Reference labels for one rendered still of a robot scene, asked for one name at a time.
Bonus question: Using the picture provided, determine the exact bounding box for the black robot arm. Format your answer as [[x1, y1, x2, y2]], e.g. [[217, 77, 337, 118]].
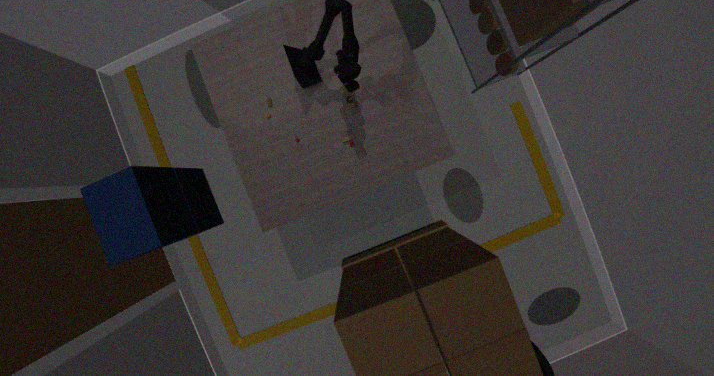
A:
[[299, 0, 361, 79]]

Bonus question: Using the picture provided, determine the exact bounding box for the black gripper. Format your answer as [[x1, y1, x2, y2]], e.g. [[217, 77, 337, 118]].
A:
[[334, 65, 359, 92]]

